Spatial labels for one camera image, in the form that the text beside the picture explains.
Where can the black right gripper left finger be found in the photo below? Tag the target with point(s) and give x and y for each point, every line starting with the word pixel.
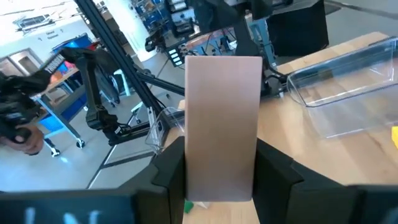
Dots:
pixel 168 186

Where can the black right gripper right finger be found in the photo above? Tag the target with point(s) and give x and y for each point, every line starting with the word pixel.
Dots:
pixel 280 193

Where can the small green wooden block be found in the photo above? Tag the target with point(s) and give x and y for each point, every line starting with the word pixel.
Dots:
pixel 188 207

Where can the plain wooden rectangular block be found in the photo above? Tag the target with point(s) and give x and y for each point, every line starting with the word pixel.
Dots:
pixel 222 124

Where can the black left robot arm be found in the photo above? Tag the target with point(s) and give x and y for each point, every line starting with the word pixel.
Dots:
pixel 245 37

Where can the clear plastic bin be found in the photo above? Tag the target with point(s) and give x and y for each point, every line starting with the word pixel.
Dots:
pixel 342 93
pixel 161 130

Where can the grey wheeled workbench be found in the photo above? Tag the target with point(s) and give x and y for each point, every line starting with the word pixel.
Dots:
pixel 62 124

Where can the yellow arch block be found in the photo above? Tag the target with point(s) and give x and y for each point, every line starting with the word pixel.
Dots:
pixel 395 137

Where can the person's hand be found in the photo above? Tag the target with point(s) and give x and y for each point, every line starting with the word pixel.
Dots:
pixel 28 144

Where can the large black box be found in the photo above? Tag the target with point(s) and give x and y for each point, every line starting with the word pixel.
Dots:
pixel 298 31

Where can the blue storage crate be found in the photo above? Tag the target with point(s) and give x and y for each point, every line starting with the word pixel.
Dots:
pixel 74 43

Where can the black aluminium rig frame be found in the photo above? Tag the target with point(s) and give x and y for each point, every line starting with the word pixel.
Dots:
pixel 124 59

